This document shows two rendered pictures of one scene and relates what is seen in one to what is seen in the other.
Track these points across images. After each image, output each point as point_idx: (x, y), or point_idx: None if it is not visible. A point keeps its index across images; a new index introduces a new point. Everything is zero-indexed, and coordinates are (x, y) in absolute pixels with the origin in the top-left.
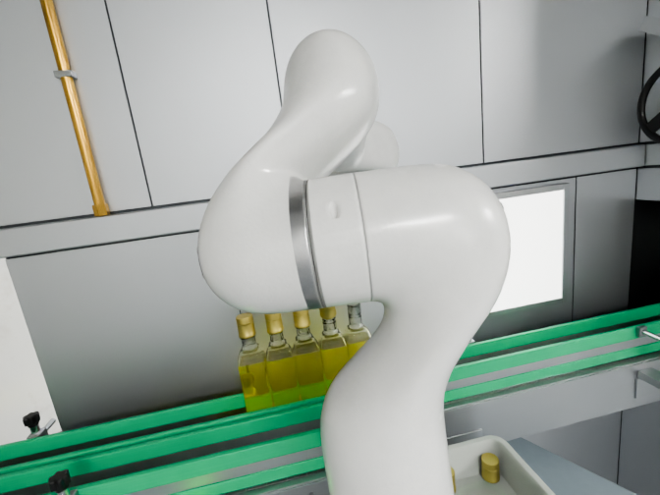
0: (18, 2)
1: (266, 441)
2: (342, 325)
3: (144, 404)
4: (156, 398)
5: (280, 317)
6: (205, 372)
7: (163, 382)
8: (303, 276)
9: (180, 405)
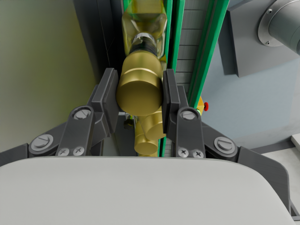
0: None
1: (194, 107)
2: (66, 39)
3: (115, 151)
4: (113, 149)
5: (152, 155)
6: (105, 140)
7: (110, 154)
8: None
9: (113, 136)
